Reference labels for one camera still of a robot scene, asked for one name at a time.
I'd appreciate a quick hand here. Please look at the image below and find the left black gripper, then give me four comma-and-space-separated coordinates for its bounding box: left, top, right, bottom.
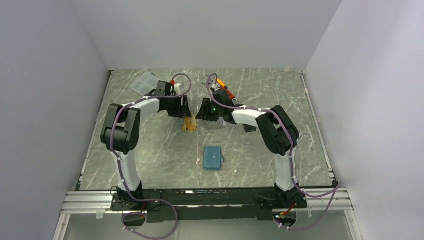
166, 95, 192, 118

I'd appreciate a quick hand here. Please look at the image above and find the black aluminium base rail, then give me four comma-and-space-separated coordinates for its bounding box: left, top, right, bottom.
60, 187, 354, 223

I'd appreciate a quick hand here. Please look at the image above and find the silver grey card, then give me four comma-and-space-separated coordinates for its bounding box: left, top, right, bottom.
217, 119, 227, 127

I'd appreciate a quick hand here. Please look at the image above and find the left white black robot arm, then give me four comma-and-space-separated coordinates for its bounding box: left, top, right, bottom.
100, 80, 192, 210

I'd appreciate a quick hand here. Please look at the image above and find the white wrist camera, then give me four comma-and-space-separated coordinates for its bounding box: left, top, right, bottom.
210, 82, 222, 92
170, 80, 185, 95

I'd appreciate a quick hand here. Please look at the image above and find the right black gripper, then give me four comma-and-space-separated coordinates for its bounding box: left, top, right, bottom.
195, 98, 224, 122

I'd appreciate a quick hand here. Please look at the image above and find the black card case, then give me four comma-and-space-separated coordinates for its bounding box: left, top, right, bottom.
243, 124, 257, 133

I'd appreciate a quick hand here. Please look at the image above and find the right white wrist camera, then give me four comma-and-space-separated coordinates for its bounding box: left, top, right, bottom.
210, 82, 222, 92

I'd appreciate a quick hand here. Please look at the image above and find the orange credit cards stack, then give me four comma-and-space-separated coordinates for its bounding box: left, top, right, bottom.
182, 113, 198, 132

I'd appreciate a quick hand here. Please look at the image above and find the blue card holder wallet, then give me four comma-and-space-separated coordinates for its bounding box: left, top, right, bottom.
203, 145, 225, 171

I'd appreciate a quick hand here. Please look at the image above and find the clear plastic organizer box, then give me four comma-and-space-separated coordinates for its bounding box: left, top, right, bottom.
130, 71, 160, 95

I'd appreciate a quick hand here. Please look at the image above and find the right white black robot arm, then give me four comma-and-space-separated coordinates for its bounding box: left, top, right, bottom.
196, 89, 301, 208

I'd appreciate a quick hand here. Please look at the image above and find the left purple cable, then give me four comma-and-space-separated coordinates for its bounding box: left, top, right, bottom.
109, 73, 193, 240

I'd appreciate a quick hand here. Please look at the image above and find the red adjustable wrench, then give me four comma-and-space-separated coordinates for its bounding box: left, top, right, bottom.
221, 86, 238, 104

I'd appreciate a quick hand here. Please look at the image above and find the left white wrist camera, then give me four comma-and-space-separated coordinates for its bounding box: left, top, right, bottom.
170, 80, 185, 95

